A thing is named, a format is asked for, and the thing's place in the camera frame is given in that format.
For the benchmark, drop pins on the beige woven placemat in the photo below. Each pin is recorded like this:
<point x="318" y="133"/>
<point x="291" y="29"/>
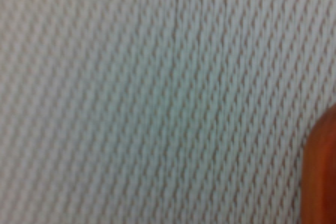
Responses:
<point x="156" y="108"/>

